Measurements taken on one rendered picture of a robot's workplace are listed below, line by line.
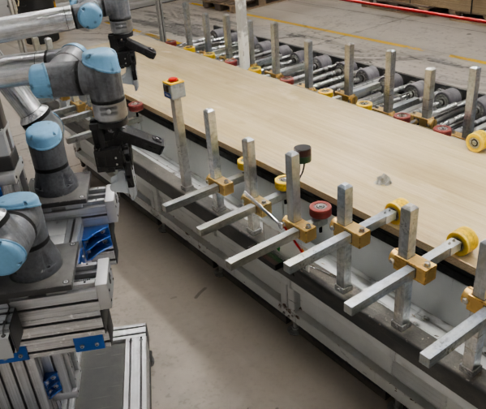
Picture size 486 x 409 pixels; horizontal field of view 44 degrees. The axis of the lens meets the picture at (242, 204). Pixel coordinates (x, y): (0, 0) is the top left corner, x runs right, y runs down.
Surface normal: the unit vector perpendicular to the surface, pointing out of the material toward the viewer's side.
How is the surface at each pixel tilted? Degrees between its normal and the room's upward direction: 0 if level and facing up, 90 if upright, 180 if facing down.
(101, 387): 0
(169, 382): 0
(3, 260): 97
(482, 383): 0
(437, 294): 90
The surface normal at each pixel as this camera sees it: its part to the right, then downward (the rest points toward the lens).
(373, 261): -0.80, 0.35
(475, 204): -0.07, -0.87
